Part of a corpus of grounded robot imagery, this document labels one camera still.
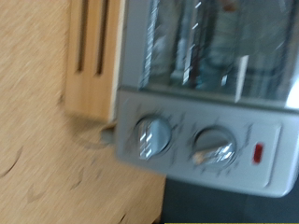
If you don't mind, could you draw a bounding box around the red oven indicator light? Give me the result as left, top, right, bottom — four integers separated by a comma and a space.
252, 142, 265, 165

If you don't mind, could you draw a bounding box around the wooden block under oven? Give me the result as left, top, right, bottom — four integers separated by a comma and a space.
64, 0, 126, 123

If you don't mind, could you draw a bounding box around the silver toaster oven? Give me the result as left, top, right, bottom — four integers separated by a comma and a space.
99, 0, 299, 199

